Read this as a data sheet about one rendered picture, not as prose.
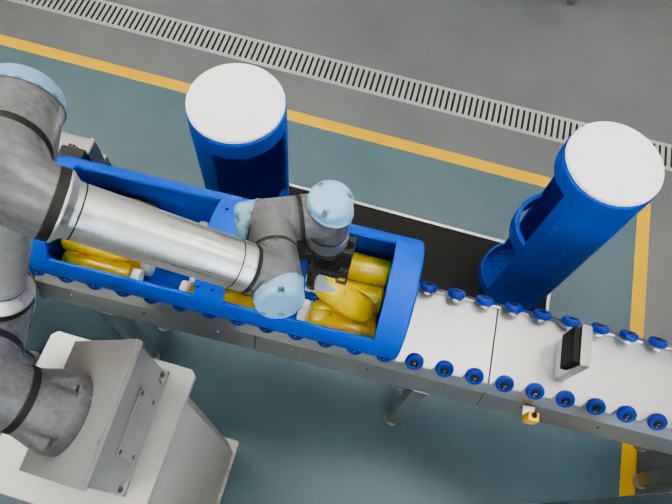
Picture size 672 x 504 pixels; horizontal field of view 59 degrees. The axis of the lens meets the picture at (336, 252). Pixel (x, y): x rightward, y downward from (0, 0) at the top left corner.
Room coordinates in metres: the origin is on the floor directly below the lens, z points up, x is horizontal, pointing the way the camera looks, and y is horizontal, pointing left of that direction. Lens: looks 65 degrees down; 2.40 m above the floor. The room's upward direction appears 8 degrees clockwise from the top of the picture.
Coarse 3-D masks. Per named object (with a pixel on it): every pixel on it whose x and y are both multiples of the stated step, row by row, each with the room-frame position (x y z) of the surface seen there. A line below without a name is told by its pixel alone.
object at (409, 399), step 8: (408, 392) 0.41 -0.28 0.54; (416, 392) 0.39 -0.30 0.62; (400, 400) 0.41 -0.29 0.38; (408, 400) 0.39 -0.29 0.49; (416, 400) 0.39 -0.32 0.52; (392, 408) 0.42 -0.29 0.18; (400, 408) 0.39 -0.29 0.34; (408, 408) 0.39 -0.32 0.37; (392, 416) 0.39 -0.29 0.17; (400, 416) 0.39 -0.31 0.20; (392, 424) 0.39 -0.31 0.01
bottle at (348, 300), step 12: (336, 288) 0.46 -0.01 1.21; (348, 288) 0.47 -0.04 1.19; (324, 300) 0.44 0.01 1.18; (336, 300) 0.44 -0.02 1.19; (348, 300) 0.45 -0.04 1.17; (360, 300) 0.46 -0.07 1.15; (372, 300) 0.48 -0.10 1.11; (348, 312) 0.43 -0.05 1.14; (360, 312) 0.44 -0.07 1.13; (372, 312) 0.45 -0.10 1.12
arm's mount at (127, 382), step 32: (96, 352) 0.23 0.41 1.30; (128, 352) 0.22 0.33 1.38; (96, 384) 0.17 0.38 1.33; (128, 384) 0.17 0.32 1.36; (160, 384) 0.22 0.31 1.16; (96, 416) 0.11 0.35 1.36; (128, 416) 0.13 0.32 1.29; (96, 448) 0.06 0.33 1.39; (128, 448) 0.08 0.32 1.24; (64, 480) 0.01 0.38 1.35; (96, 480) 0.02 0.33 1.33; (128, 480) 0.03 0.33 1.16
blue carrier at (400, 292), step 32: (64, 160) 0.68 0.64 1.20; (128, 192) 0.70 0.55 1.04; (160, 192) 0.70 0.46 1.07; (192, 192) 0.64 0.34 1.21; (224, 224) 0.56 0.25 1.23; (352, 224) 0.63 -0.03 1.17; (32, 256) 0.46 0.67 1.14; (384, 256) 0.63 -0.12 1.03; (416, 256) 0.55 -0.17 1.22; (128, 288) 0.43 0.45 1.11; (160, 288) 0.43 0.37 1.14; (224, 288) 0.44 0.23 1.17; (384, 288) 0.57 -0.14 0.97; (416, 288) 0.48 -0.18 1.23; (256, 320) 0.39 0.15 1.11; (288, 320) 0.39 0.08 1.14; (384, 320) 0.41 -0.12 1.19; (384, 352) 0.36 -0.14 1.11
